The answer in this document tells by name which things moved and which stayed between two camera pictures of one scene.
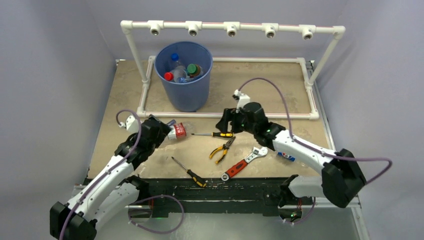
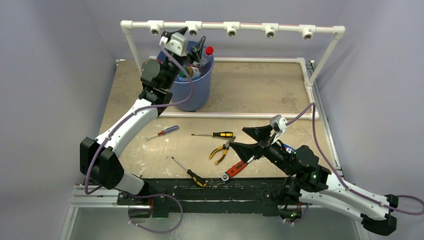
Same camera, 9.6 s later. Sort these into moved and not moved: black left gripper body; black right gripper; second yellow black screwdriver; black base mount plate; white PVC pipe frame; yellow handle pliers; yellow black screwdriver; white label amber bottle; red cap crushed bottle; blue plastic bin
Moved: red cap crushed bottle; black left gripper body; black right gripper; white label amber bottle
Not moved: white PVC pipe frame; yellow black screwdriver; second yellow black screwdriver; yellow handle pliers; black base mount plate; blue plastic bin
